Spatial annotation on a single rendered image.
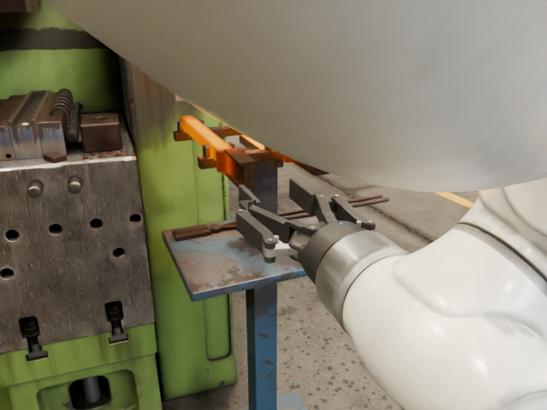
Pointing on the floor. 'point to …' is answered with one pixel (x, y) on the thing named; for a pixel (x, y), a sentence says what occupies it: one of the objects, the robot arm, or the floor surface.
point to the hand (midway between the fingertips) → (274, 198)
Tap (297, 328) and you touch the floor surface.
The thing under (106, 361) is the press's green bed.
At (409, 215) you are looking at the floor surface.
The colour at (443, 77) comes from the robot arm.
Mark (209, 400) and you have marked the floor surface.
